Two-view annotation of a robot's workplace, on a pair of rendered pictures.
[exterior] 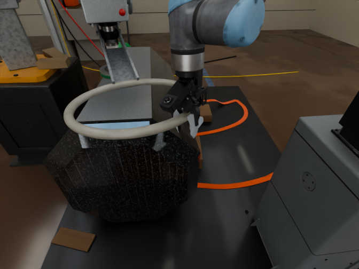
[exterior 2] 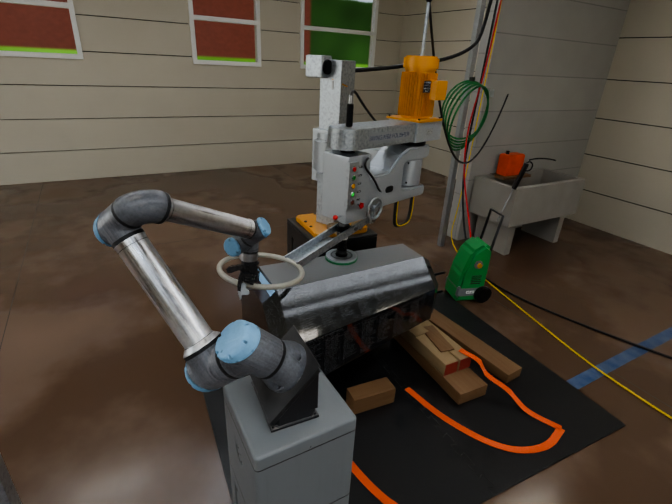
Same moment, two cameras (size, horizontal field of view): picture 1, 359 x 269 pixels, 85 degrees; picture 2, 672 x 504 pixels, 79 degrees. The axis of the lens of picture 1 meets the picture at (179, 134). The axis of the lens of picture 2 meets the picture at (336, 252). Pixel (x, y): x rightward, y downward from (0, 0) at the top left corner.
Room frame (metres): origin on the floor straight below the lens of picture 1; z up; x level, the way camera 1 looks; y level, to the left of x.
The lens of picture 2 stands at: (0.18, -1.88, 2.04)
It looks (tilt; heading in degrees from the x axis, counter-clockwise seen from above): 25 degrees down; 66
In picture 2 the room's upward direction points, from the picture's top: 3 degrees clockwise
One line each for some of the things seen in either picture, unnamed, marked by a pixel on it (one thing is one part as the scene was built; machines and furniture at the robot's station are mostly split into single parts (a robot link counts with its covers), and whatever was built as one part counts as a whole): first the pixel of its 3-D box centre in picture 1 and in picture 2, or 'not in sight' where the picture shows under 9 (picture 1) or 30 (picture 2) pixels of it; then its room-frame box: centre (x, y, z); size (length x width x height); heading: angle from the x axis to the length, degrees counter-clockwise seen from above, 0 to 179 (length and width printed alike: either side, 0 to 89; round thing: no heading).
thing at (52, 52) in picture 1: (55, 53); not in sight; (1.69, 1.03, 0.80); 0.20 x 0.10 x 0.05; 54
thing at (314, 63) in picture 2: not in sight; (319, 66); (1.36, 1.19, 2.00); 0.20 x 0.18 x 0.15; 93
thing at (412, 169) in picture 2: not in sight; (407, 169); (1.87, 0.65, 1.34); 0.19 x 0.19 x 0.20
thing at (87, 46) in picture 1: (93, 29); (523, 210); (4.40, 1.73, 0.43); 1.30 x 0.62 x 0.86; 6
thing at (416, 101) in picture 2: not in sight; (419, 88); (1.88, 0.63, 1.90); 0.31 x 0.28 x 0.40; 112
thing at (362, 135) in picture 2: not in sight; (385, 135); (1.58, 0.53, 1.62); 0.96 x 0.25 x 0.17; 22
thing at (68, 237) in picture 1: (73, 238); not in sight; (0.54, 0.67, 0.02); 0.25 x 0.10 x 0.01; 78
